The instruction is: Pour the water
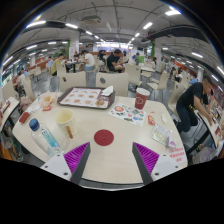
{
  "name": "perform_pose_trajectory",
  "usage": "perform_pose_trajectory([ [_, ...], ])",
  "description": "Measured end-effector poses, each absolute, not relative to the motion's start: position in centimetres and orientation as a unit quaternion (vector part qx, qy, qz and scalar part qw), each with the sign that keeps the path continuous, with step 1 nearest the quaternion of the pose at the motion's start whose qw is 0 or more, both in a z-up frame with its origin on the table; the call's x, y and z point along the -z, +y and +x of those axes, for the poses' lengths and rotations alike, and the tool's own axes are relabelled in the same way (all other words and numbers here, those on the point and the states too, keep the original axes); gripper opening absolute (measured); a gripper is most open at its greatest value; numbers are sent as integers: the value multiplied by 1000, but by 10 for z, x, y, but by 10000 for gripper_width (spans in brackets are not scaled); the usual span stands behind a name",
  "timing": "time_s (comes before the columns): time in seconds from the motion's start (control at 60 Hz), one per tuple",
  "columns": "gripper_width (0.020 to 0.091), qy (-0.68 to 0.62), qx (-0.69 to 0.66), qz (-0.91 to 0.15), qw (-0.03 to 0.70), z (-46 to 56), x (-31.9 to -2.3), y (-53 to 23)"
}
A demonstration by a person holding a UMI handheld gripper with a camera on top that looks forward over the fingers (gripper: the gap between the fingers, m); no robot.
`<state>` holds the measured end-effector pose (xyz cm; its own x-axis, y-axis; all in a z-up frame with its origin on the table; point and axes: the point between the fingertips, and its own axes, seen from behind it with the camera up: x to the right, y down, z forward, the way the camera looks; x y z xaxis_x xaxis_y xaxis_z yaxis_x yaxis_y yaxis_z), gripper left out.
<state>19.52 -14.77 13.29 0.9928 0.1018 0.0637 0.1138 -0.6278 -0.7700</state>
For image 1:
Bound printed sticker sheet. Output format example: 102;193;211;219
107;101;147;127

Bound small red sauce packet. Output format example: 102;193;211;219
147;114;156;127

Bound dark food tray with liner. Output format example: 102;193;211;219
56;86;116;110

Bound cream cup with pretzel handle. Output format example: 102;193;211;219
54;108;78;139

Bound person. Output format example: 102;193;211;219
106;48;126;74
175;75;216;134
16;68;28;98
80;49;97;72
50;52;67;77

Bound white paper sheet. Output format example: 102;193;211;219
24;99;43;114

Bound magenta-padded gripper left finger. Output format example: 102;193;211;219
40;142;92;185

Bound red pouch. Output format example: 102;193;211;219
18;111;31;124

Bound red paper cup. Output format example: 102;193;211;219
134;87;151;111

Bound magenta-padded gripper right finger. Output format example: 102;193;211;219
131;142;184;185

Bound ceiling lights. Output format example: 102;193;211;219
1;9;224;76

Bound neighbouring cream table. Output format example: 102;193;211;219
0;96;21;134

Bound cream chair with round hole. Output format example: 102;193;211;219
95;71;130;98
59;70;88;93

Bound clear blue-capped water bottle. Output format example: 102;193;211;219
28;118;63;158

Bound flat round red coaster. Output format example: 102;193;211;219
93;129;115;147

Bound clear plastic bag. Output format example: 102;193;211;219
150;123;177;150

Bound ceiling air conditioner unit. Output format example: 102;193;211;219
81;14;102;25

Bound white paper napkin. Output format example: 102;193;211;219
100;85;115;98

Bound cream chairs group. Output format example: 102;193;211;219
1;62;186;116

